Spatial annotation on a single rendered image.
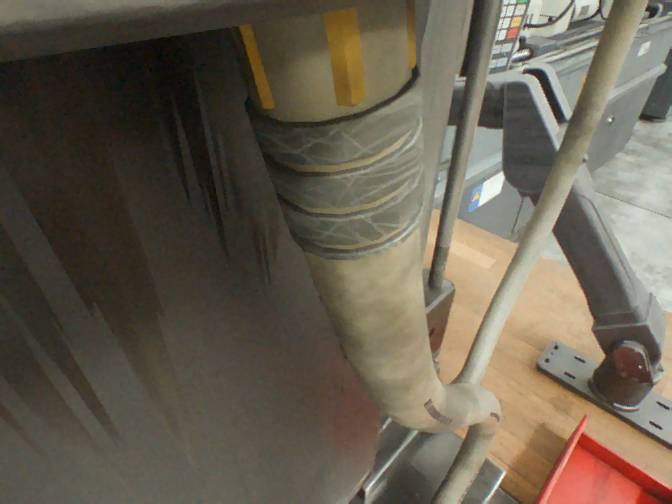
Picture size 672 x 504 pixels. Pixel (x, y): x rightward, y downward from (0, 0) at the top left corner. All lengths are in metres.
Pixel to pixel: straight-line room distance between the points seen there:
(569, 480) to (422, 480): 0.34
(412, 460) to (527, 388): 0.39
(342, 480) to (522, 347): 0.59
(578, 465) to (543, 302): 0.30
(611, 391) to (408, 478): 0.43
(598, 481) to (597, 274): 0.25
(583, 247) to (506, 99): 0.20
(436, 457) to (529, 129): 0.34
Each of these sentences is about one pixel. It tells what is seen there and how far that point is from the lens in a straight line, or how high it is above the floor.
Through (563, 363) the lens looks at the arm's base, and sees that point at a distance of 0.73.
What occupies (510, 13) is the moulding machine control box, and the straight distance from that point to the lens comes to 1.30.
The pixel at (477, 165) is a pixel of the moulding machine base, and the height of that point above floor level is 0.71.
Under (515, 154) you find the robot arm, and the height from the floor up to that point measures 1.23.
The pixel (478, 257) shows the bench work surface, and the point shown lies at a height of 0.90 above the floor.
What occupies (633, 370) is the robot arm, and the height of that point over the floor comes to 1.00.
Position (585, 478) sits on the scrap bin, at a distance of 0.64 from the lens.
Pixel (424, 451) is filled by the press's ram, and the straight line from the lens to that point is 0.32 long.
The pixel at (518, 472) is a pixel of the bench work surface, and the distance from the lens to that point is 0.61.
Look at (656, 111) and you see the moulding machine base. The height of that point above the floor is 0.12.
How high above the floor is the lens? 1.42
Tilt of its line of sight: 38 degrees down
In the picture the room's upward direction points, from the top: straight up
